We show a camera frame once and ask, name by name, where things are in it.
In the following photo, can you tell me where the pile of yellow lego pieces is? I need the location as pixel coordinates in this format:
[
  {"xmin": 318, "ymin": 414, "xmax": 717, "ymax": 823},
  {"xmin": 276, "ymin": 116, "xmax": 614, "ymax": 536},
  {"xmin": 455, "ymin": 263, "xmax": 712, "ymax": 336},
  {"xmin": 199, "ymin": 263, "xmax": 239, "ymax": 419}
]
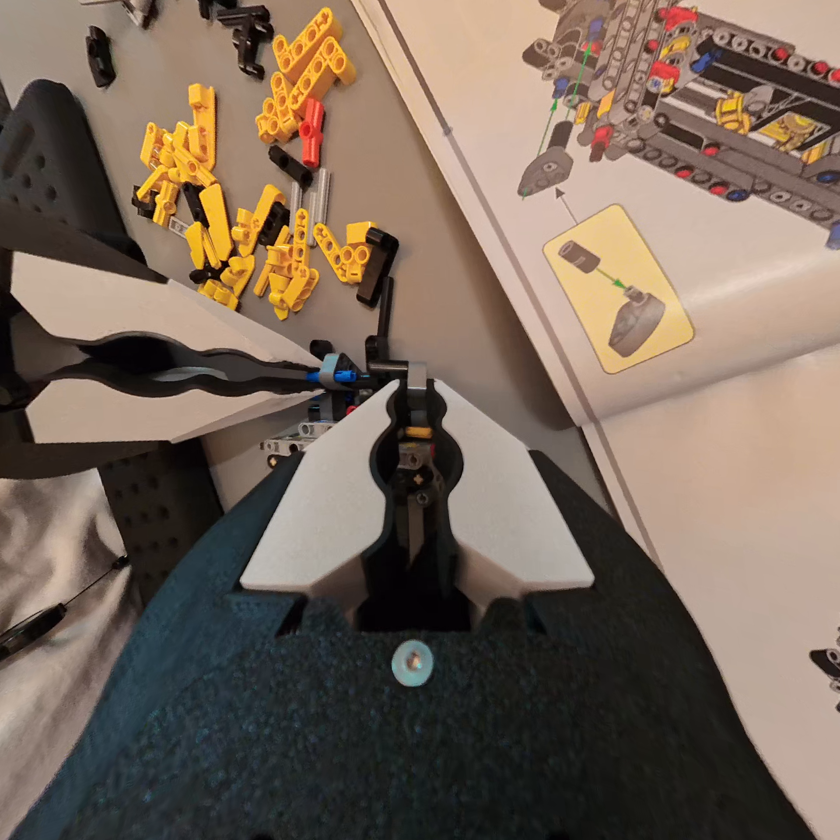
[{"xmin": 131, "ymin": 7, "xmax": 401, "ymax": 322}]

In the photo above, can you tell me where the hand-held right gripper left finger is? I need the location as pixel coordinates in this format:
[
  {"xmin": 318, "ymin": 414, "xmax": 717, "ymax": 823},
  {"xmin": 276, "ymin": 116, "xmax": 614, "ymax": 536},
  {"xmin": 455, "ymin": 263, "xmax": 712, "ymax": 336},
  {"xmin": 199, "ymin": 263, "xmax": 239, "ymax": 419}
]
[{"xmin": 238, "ymin": 377, "xmax": 403, "ymax": 632}]

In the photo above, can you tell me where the red lego axle connector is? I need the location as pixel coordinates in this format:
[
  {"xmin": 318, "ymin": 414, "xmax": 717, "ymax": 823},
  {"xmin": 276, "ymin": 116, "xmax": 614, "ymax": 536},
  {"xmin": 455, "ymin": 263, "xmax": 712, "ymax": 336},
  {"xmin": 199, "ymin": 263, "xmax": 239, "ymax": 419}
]
[{"xmin": 300, "ymin": 98, "xmax": 327, "ymax": 169}]

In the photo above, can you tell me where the person's white shirt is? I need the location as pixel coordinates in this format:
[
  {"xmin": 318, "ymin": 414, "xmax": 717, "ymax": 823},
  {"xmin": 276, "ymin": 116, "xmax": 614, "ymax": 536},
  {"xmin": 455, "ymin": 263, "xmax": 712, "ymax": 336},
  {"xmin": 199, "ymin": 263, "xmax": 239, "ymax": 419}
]
[{"xmin": 0, "ymin": 469, "xmax": 144, "ymax": 778}]

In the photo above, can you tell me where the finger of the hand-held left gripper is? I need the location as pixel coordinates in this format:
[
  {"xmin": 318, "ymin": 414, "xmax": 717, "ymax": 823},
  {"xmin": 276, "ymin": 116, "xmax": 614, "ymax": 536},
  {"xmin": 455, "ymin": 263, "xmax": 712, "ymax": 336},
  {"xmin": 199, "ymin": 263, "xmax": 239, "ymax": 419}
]
[
  {"xmin": 10, "ymin": 252, "xmax": 327, "ymax": 382},
  {"xmin": 25, "ymin": 374, "xmax": 327, "ymax": 446}
]

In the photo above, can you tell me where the pile of black lego pieces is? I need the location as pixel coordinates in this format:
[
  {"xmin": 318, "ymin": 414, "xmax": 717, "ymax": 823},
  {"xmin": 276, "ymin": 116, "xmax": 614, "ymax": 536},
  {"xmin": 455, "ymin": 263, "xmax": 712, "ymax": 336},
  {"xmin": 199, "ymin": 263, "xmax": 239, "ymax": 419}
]
[{"xmin": 84, "ymin": 0, "xmax": 277, "ymax": 89}]

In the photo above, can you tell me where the grey lego piece with connector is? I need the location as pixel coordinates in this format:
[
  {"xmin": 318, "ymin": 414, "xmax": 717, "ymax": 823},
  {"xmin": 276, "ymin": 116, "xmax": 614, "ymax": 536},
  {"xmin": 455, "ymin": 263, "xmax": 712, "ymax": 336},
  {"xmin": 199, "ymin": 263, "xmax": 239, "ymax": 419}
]
[{"xmin": 366, "ymin": 357, "xmax": 435, "ymax": 424}]

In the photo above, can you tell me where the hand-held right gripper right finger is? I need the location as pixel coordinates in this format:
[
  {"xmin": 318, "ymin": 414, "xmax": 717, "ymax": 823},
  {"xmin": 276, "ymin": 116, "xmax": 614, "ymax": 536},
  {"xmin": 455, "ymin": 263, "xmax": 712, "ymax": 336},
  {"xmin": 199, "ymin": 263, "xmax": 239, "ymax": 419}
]
[{"xmin": 430, "ymin": 377, "xmax": 597, "ymax": 632}]

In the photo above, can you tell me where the lego instruction booklet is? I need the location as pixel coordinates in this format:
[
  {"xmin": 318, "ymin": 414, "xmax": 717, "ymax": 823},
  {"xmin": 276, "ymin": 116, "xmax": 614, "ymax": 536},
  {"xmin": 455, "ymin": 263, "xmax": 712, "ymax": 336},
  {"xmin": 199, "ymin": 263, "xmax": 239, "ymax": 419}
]
[{"xmin": 351, "ymin": 0, "xmax": 840, "ymax": 840}]

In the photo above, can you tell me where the black lego axle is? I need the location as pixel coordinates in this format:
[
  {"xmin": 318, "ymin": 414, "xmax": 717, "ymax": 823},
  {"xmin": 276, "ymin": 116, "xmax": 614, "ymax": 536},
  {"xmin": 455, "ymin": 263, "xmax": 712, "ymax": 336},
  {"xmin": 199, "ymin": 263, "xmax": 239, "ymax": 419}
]
[{"xmin": 374, "ymin": 276, "xmax": 396, "ymax": 347}]

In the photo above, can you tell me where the grey lego car chassis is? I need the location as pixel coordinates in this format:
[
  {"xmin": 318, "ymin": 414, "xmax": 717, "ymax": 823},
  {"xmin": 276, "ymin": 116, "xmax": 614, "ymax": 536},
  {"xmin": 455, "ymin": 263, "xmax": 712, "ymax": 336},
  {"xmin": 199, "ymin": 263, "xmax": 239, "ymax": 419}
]
[{"xmin": 259, "ymin": 338, "xmax": 439, "ymax": 567}]

